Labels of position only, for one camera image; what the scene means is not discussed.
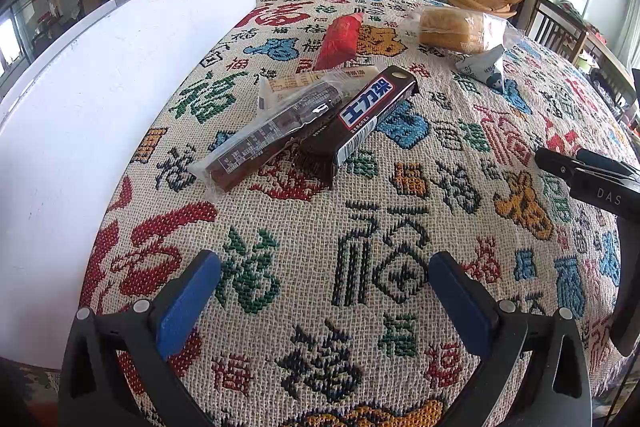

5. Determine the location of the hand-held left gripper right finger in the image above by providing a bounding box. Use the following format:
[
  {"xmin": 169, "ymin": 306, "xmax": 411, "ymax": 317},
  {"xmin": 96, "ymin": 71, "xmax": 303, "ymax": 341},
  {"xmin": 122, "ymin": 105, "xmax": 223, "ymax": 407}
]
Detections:
[{"xmin": 428, "ymin": 251, "xmax": 593, "ymax": 427}]

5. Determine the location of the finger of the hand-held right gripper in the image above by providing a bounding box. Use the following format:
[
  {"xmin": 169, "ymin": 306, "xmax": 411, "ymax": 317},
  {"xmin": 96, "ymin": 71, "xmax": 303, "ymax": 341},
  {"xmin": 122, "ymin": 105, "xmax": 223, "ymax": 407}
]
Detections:
[
  {"xmin": 534, "ymin": 147, "xmax": 585, "ymax": 198},
  {"xmin": 575, "ymin": 148, "xmax": 640, "ymax": 182}
]

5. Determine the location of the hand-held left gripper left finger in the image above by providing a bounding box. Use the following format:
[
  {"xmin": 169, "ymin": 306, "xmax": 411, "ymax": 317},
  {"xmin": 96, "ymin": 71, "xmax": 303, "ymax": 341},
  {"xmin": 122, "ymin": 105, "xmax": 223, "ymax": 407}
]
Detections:
[{"xmin": 59, "ymin": 249, "xmax": 222, "ymax": 427}]

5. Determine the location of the small grey snack packet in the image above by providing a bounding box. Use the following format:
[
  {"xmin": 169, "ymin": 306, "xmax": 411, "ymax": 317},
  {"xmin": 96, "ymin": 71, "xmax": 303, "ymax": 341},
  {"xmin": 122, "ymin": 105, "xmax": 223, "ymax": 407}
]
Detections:
[{"xmin": 455, "ymin": 44, "xmax": 507, "ymax": 95}]

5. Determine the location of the bread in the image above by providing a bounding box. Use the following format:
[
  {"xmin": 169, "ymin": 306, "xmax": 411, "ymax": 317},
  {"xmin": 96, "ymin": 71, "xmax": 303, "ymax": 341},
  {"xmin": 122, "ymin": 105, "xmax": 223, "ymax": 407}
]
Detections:
[{"xmin": 407, "ymin": 4, "xmax": 526, "ymax": 55}]

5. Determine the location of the dark clear-wrapped snack bar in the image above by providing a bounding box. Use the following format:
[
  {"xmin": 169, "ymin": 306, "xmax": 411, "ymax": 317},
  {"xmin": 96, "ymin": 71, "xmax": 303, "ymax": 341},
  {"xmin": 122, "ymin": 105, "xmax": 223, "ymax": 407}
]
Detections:
[{"xmin": 189, "ymin": 77, "xmax": 346, "ymax": 194}]

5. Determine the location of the brown chocolate bar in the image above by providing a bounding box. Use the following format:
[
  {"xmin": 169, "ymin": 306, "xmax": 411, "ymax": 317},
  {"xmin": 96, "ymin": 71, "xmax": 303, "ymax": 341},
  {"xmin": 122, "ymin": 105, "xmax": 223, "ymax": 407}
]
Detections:
[{"xmin": 295, "ymin": 66, "xmax": 420, "ymax": 190}]

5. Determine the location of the white board panel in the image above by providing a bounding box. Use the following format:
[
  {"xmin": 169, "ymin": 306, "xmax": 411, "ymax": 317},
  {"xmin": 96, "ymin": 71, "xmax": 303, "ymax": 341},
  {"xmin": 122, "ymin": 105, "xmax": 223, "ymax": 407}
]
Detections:
[{"xmin": 0, "ymin": 0, "xmax": 257, "ymax": 370}]

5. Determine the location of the red snack packet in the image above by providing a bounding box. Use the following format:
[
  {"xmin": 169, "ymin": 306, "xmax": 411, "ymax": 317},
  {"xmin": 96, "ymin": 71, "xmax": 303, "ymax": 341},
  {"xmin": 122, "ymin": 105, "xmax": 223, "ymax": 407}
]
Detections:
[{"xmin": 312, "ymin": 12, "xmax": 363, "ymax": 72}]

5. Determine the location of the clear biscuit packet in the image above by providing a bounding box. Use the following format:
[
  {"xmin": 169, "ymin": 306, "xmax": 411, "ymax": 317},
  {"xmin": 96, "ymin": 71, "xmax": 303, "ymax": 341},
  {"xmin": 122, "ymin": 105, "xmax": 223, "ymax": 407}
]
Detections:
[{"xmin": 257, "ymin": 66, "xmax": 381, "ymax": 110}]

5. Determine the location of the cluttered wooden side table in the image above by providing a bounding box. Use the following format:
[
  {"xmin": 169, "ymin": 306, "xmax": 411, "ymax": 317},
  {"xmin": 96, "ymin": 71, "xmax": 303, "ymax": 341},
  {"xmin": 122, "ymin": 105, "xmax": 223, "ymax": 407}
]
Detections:
[{"xmin": 580, "ymin": 24, "xmax": 640, "ymax": 128}]

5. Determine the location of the dark wooden chair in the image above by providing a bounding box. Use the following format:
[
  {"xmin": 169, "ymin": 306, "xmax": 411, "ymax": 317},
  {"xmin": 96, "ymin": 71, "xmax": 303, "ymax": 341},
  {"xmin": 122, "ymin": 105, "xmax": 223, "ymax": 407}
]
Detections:
[{"xmin": 525, "ymin": 0, "xmax": 588, "ymax": 58}]

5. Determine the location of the printed woven blanket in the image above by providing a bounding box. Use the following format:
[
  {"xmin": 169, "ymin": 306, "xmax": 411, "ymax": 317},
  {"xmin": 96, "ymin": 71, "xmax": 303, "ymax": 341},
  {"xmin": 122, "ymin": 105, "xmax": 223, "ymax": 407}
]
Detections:
[{"xmin": 80, "ymin": 0, "xmax": 640, "ymax": 427}]

